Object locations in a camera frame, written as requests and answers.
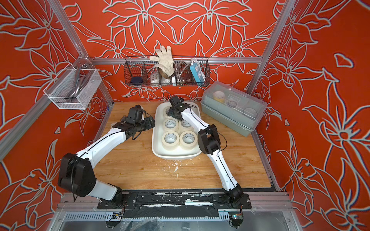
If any masking tape roll one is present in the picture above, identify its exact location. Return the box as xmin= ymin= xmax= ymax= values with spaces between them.
xmin=163 ymin=106 xmax=171 ymax=119

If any masking tape roll three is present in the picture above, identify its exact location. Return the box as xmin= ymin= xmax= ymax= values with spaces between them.
xmin=163 ymin=118 xmax=179 ymax=132

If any masking tape roll four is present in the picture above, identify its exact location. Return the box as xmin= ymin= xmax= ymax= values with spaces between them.
xmin=179 ymin=120 xmax=194 ymax=133

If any white plastic storage tray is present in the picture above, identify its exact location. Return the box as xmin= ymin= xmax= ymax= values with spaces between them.
xmin=152 ymin=102 xmax=201 ymax=160

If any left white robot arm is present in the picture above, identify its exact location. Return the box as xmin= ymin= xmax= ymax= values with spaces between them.
xmin=57 ymin=105 xmax=155 ymax=206

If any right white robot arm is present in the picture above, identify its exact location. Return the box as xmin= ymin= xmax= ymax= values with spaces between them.
xmin=167 ymin=96 xmax=244 ymax=207

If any masking tape roll five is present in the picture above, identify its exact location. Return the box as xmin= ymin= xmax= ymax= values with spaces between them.
xmin=161 ymin=131 xmax=180 ymax=151

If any masking tape roll six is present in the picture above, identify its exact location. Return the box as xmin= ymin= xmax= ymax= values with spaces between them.
xmin=179 ymin=131 xmax=198 ymax=150

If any grey lidded plastic box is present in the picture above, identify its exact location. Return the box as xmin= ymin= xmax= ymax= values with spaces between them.
xmin=200 ymin=81 xmax=267 ymax=137

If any white power strip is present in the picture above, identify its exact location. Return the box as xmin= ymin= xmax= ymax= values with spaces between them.
xmin=150 ymin=71 xmax=160 ymax=86

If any blue white device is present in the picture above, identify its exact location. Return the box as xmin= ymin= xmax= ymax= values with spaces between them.
xmin=190 ymin=58 xmax=205 ymax=84

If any dark blue round container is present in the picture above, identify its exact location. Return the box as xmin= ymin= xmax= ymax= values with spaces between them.
xmin=130 ymin=76 xmax=143 ymax=86

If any white work glove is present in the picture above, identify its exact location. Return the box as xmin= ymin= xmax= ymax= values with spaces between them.
xmin=149 ymin=46 xmax=174 ymax=77

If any black wire wall basket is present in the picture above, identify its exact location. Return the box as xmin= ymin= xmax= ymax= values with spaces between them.
xmin=124 ymin=56 xmax=211 ymax=87

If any white mesh wall basket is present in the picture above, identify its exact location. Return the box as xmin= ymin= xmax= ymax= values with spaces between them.
xmin=43 ymin=66 xmax=102 ymax=110

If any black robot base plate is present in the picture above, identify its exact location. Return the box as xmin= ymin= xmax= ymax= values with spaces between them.
xmin=97 ymin=191 xmax=251 ymax=219

